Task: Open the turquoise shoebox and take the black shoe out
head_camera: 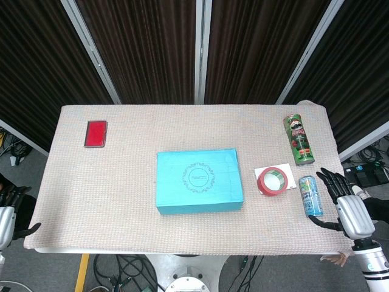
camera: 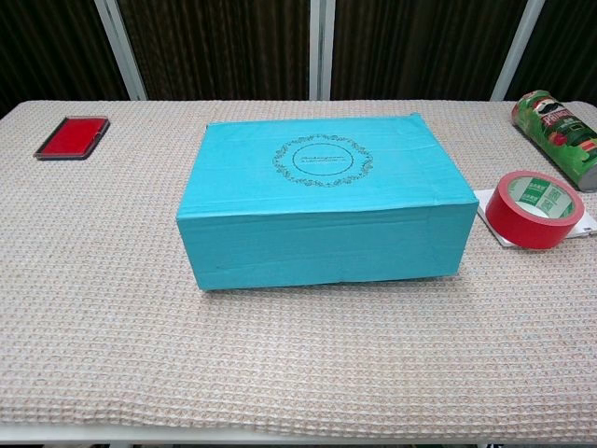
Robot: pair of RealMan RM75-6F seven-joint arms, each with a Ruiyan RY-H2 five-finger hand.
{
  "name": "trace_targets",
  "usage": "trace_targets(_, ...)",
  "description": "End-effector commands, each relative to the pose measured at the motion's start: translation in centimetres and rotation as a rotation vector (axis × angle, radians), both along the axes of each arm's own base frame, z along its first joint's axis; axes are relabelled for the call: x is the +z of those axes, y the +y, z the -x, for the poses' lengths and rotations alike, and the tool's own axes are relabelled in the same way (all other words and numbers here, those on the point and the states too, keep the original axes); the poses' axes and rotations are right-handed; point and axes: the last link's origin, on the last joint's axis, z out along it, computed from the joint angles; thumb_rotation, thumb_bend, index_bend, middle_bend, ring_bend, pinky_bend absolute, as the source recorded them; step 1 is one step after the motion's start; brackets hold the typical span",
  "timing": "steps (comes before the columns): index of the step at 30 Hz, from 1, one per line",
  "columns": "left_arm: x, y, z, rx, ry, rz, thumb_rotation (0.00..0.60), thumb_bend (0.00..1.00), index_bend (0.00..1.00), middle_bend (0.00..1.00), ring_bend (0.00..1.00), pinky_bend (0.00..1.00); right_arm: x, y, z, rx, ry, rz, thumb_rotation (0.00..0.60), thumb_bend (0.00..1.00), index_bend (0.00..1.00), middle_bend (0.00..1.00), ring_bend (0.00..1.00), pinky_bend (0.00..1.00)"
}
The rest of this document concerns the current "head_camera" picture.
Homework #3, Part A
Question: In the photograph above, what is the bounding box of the dark ribbed partition panel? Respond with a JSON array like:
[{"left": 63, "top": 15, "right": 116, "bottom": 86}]
[
  {"left": 0, "top": 0, "right": 114, "bottom": 151},
  {"left": 282, "top": 0, "right": 389, "bottom": 153},
  {"left": 75, "top": 0, "right": 202, "bottom": 105},
  {"left": 204, "top": 0, "right": 332, "bottom": 105}
]

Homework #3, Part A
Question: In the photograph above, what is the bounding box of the beige woven tablecloth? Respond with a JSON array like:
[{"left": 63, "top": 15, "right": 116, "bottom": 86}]
[{"left": 23, "top": 100, "right": 355, "bottom": 265}]

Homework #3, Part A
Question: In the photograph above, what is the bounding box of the white card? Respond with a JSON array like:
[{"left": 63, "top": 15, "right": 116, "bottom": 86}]
[{"left": 253, "top": 163, "right": 297, "bottom": 190}]

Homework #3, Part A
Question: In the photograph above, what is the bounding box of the black floor cable bundle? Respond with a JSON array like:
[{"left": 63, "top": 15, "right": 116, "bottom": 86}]
[
  {"left": 92, "top": 254, "right": 159, "bottom": 292},
  {"left": 0, "top": 127, "right": 33, "bottom": 167},
  {"left": 218, "top": 254, "right": 266, "bottom": 292}
]

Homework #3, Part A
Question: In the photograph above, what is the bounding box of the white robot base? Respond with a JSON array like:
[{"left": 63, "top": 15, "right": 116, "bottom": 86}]
[{"left": 145, "top": 254, "right": 229, "bottom": 292}]

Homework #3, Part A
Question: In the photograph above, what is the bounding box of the blue drink can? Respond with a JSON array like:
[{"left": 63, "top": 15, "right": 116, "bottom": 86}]
[{"left": 297, "top": 175, "right": 324, "bottom": 217}]

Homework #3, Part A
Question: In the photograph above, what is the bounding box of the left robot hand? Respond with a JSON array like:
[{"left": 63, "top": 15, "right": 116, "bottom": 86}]
[{"left": 0, "top": 186, "right": 42, "bottom": 251}]

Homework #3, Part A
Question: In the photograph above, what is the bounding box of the red tape roll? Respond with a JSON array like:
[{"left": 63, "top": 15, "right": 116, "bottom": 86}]
[{"left": 257, "top": 167, "right": 289, "bottom": 196}]

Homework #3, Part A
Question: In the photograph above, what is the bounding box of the red flat case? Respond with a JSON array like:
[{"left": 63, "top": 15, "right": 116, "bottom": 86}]
[{"left": 83, "top": 120, "right": 108, "bottom": 149}]

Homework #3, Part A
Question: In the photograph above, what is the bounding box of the black power strip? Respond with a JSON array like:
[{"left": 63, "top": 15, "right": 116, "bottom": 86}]
[{"left": 345, "top": 162, "right": 389, "bottom": 185}]

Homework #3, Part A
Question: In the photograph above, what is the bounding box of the green Pringles can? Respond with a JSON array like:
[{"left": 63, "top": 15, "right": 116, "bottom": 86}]
[{"left": 283, "top": 113, "right": 314, "bottom": 167}]

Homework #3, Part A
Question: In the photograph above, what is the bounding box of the light blue cardboard box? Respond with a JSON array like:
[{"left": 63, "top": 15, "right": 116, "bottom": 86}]
[{"left": 156, "top": 148, "right": 245, "bottom": 216}]

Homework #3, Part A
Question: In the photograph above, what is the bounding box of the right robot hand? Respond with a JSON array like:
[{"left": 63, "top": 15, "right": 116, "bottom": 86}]
[{"left": 309, "top": 167, "right": 376, "bottom": 241}]

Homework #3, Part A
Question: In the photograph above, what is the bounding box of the grey partition frame post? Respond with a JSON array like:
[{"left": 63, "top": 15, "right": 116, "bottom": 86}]
[
  {"left": 338, "top": 121, "right": 389, "bottom": 162},
  {"left": 60, "top": 0, "right": 122, "bottom": 105},
  {"left": 194, "top": 0, "right": 213, "bottom": 104},
  {"left": 275, "top": 0, "right": 346, "bottom": 105},
  {"left": 0, "top": 118, "right": 50, "bottom": 156}
]

